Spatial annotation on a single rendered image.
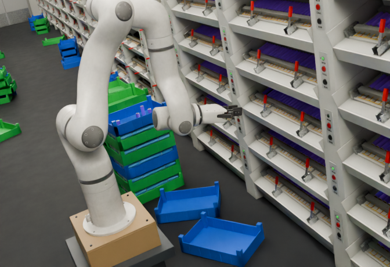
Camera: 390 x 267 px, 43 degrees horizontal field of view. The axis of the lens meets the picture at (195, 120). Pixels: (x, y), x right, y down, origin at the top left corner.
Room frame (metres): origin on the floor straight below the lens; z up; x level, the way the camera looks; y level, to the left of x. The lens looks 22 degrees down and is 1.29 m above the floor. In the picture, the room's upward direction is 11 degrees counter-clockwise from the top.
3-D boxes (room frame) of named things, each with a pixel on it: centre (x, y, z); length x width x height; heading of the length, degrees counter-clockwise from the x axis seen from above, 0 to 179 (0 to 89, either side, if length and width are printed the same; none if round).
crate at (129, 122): (2.40, 0.30, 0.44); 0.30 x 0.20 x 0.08; 117
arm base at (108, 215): (1.53, 0.36, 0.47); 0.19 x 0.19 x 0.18
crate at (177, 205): (2.12, 0.11, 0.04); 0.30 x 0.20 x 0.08; 81
